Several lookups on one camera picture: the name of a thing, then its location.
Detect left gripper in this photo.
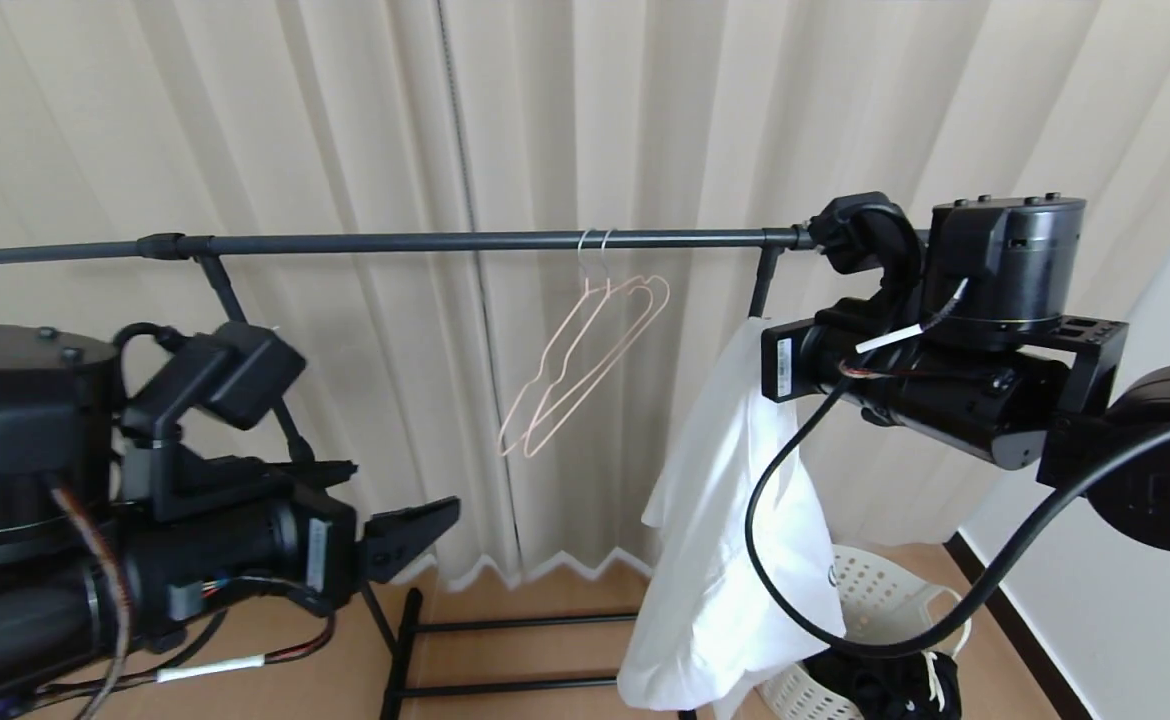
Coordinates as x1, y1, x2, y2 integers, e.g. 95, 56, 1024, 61
95, 455, 461, 641

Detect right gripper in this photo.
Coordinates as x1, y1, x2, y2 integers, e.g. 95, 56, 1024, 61
760, 295, 1071, 471

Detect white printed t-shirt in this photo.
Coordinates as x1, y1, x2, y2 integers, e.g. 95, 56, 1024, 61
617, 317, 848, 716

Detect pink clothes hanger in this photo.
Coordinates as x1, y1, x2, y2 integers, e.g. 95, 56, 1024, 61
523, 230, 671, 461
500, 230, 651, 459

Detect white laundry basket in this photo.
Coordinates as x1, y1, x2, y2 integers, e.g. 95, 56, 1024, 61
755, 545, 974, 720

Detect black clothes rack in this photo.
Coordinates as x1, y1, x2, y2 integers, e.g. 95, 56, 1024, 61
0, 225, 816, 720

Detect black garment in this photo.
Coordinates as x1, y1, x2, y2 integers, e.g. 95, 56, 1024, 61
803, 645, 964, 720

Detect beige curtain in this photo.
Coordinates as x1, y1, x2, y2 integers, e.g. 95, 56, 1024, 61
0, 0, 1170, 591

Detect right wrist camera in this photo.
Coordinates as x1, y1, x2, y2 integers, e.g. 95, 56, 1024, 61
807, 192, 931, 301

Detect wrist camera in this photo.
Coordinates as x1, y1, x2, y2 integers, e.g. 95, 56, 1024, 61
807, 192, 931, 301
120, 320, 308, 521

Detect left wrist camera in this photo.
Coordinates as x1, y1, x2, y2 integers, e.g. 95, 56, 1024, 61
120, 320, 308, 521

